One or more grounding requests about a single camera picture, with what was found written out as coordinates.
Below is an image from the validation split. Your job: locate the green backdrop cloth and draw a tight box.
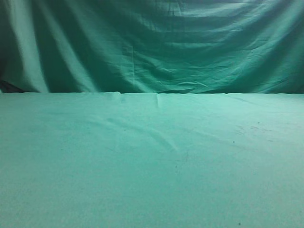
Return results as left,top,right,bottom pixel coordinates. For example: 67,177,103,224
0,0,304,94

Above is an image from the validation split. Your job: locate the green table cloth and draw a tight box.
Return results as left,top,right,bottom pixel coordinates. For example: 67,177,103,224
0,93,304,228

